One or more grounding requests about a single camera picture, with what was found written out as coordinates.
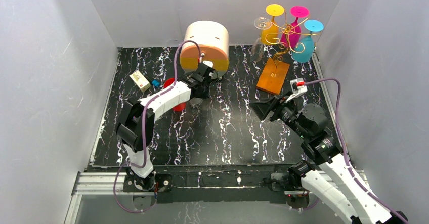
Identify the clear wine glass front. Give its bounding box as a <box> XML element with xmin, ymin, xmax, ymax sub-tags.
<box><xmin>189</xmin><ymin>98</ymin><xmax>203</xmax><ymax>108</ymax></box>

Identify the clear wine glass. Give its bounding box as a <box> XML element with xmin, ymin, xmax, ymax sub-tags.
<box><xmin>250</xmin><ymin>17</ymin><xmax>271</xmax><ymax>62</ymax></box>
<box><xmin>189</xmin><ymin>98</ymin><xmax>203</xmax><ymax>108</ymax></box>

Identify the red wine glass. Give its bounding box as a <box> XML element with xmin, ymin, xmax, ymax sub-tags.
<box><xmin>163</xmin><ymin>77</ymin><xmax>187</xmax><ymax>112</ymax></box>

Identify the blue wine glass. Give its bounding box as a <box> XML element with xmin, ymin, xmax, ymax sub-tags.
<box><xmin>292</xmin><ymin>19</ymin><xmax>324</xmax><ymax>63</ymax></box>

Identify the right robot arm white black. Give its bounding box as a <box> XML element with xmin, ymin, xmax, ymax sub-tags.
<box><xmin>249</xmin><ymin>96</ymin><xmax>408</xmax><ymax>223</ymax></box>

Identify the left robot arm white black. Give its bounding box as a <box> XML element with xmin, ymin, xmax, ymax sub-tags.
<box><xmin>115</xmin><ymin>61</ymin><xmax>217</xmax><ymax>179</ymax></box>

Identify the wooden rack base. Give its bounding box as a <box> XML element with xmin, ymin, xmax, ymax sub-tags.
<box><xmin>256</xmin><ymin>58</ymin><xmax>290</xmax><ymax>95</ymax></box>

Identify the clear wine glass rear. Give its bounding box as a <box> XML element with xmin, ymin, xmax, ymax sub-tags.
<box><xmin>250</xmin><ymin>17</ymin><xmax>271</xmax><ymax>62</ymax></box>

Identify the yellow wine glass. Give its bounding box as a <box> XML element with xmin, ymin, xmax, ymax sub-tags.
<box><xmin>261</xmin><ymin>4</ymin><xmax>285</xmax><ymax>45</ymax></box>

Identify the magenta wine glass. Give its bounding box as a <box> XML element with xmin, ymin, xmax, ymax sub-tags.
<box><xmin>280</xmin><ymin>6</ymin><xmax>309</xmax><ymax>49</ymax></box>

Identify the round pastel drawer cabinet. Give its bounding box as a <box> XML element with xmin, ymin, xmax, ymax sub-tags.
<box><xmin>179</xmin><ymin>21</ymin><xmax>229</xmax><ymax>79</ymax></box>

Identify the blue small cylinder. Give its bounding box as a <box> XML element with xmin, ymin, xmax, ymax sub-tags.
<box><xmin>151</xmin><ymin>80</ymin><xmax>160</xmax><ymax>87</ymax></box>

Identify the white red small box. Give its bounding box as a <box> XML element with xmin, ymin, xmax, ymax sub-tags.
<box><xmin>130</xmin><ymin>70</ymin><xmax>151</xmax><ymax>92</ymax></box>

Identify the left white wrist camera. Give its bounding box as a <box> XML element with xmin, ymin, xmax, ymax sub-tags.
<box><xmin>199</xmin><ymin>60</ymin><xmax>214</xmax><ymax>68</ymax></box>

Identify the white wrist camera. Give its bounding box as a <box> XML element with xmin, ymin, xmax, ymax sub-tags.
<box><xmin>285</xmin><ymin>78</ymin><xmax>308</xmax><ymax>103</ymax></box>
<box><xmin>199</xmin><ymin>60</ymin><xmax>214</xmax><ymax>68</ymax></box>

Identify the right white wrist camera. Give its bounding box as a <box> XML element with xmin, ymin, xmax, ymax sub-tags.
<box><xmin>285</xmin><ymin>78</ymin><xmax>308</xmax><ymax>103</ymax></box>

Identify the gold wire glass rack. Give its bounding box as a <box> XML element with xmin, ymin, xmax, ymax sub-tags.
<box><xmin>261</xmin><ymin>4</ymin><xmax>324</xmax><ymax>63</ymax></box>

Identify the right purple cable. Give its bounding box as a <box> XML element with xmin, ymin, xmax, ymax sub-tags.
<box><xmin>294</xmin><ymin>78</ymin><xmax>410</xmax><ymax>224</ymax></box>

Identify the black front mounting rail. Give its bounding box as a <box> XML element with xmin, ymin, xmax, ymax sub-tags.
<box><xmin>122</xmin><ymin>164</ymin><xmax>312</xmax><ymax>209</ymax></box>

